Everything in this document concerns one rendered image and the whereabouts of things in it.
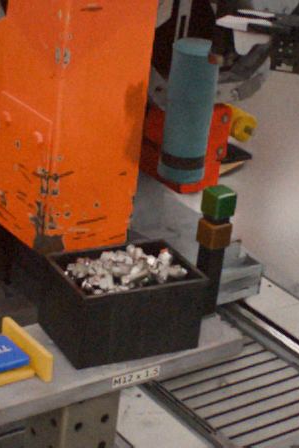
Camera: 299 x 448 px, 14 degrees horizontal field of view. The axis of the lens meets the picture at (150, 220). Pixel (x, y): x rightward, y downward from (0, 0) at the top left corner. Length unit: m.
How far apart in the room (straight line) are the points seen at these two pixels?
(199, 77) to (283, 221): 1.25
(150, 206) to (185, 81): 0.49
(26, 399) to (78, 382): 0.09
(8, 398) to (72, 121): 0.41
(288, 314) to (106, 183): 0.98
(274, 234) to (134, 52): 1.58
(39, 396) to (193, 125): 0.75
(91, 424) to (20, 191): 0.37
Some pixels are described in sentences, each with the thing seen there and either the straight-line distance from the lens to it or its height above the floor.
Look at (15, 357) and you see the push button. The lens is 1.69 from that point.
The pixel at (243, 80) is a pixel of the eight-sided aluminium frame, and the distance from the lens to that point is 2.48.
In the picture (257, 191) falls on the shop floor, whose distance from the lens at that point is 3.58.
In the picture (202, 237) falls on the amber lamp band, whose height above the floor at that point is 0.58.
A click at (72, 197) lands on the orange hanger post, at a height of 0.62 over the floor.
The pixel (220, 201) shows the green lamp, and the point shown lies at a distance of 1.81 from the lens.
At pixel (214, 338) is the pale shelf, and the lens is 1.85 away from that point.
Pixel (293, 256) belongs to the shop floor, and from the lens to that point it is 3.22.
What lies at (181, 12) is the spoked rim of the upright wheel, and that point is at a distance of 2.45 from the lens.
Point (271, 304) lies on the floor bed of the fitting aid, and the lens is 2.79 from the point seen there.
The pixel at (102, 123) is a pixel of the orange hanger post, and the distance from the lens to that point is 1.82.
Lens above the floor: 1.36
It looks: 24 degrees down
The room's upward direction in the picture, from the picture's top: 7 degrees clockwise
